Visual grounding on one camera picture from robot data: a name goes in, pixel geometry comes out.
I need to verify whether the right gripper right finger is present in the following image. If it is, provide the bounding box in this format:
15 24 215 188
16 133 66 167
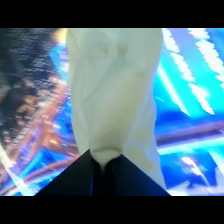
105 153 172 197

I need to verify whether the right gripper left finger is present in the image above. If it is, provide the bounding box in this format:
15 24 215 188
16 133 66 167
34 148 102 197

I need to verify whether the white shirt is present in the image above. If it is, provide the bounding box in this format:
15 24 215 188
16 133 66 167
65 28 168 191

